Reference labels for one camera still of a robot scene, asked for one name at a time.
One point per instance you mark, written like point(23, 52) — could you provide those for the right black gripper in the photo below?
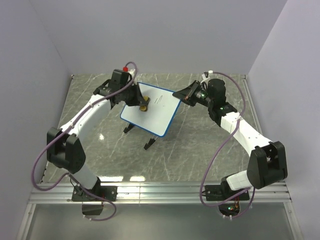
point(187, 94)

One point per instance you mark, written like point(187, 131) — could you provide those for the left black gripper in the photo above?
point(139, 97)

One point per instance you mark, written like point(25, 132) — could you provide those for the yellow eraser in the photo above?
point(144, 106)

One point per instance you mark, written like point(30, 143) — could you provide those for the blue framed whiteboard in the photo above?
point(160, 113)

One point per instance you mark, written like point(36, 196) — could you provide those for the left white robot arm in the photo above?
point(65, 149)

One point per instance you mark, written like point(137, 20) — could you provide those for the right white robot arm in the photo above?
point(267, 159)

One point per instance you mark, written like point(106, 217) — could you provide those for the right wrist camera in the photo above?
point(207, 75)

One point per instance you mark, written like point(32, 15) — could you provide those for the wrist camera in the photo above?
point(131, 71)
point(207, 75)

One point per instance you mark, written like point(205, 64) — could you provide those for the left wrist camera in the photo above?
point(131, 71)

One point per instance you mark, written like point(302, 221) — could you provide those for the aluminium side rail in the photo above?
point(251, 114)

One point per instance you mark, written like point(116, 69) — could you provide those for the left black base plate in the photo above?
point(107, 192)

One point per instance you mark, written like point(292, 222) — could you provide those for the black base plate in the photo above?
point(214, 192)
point(107, 192)

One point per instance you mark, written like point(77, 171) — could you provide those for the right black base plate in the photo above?
point(214, 192)

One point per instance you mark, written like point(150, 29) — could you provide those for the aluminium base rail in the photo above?
point(155, 193)

